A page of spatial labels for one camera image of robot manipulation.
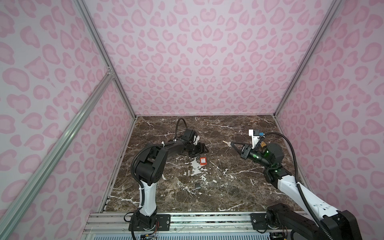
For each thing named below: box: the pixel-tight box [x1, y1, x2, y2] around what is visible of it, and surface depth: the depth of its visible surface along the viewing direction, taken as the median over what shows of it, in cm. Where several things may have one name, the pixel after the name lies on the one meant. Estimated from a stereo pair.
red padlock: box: [199, 157, 208, 166], surface depth 95 cm
